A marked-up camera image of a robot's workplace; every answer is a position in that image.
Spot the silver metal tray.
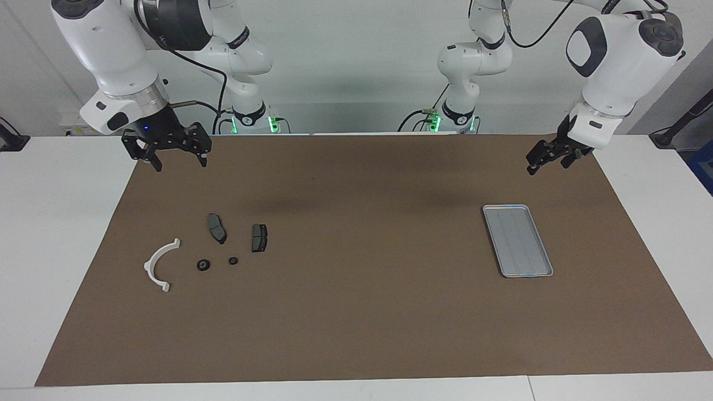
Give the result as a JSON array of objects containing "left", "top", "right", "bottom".
[{"left": 482, "top": 204, "right": 554, "bottom": 278}]

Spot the dark curved brake pad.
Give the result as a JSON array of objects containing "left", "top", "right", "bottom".
[{"left": 207, "top": 213, "right": 227, "bottom": 245}]

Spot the white background box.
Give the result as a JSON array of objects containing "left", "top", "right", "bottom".
[{"left": 60, "top": 114, "right": 126, "bottom": 137}]

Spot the black angled stand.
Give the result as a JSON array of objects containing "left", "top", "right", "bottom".
[{"left": 649, "top": 88, "right": 713, "bottom": 149}]

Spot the blue box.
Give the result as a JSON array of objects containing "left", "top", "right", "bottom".
[{"left": 685, "top": 139, "right": 713, "bottom": 197}]

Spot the black table clamp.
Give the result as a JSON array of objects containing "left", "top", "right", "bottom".
[{"left": 0, "top": 117, "right": 30, "bottom": 152}]

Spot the brown table mat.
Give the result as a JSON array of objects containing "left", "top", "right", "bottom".
[{"left": 35, "top": 134, "right": 713, "bottom": 387}]

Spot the black right base cable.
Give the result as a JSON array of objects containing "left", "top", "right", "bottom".
[{"left": 212, "top": 109, "right": 235, "bottom": 135}]

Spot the black base cable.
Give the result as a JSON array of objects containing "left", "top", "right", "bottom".
[
  {"left": 212, "top": 109, "right": 235, "bottom": 135},
  {"left": 397, "top": 84, "right": 451, "bottom": 133}
]

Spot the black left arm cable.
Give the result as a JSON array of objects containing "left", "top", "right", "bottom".
[{"left": 501, "top": 0, "right": 669, "bottom": 49}]

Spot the white half-ring bracket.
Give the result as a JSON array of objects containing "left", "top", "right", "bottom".
[{"left": 144, "top": 238, "right": 182, "bottom": 293}]

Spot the black left base cable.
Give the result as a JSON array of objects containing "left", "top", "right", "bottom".
[{"left": 397, "top": 84, "right": 451, "bottom": 133}]

